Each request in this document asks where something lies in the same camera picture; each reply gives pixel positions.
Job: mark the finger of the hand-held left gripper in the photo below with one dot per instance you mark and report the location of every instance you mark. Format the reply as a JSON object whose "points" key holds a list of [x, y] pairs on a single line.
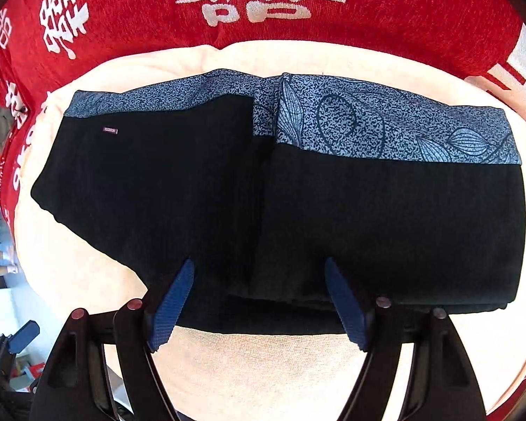
{"points": [[24, 335]]}

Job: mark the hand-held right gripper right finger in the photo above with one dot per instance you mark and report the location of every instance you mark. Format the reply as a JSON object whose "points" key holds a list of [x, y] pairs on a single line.
{"points": [[344, 302]]}

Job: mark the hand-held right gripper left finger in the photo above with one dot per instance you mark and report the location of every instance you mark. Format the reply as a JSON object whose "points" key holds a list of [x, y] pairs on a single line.
{"points": [[171, 307]]}

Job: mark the black pants with patterned stripes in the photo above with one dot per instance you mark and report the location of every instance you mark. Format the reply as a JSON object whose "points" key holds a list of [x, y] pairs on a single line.
{"points": [[377, 228]]}

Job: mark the cream blanket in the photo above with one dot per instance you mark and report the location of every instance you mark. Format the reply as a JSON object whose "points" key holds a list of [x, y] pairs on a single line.
{"points": [[245, 381]]}

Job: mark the red printed blanket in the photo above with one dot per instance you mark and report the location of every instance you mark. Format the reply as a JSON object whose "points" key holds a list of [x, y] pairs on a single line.
{"points": [[377, 8]]}

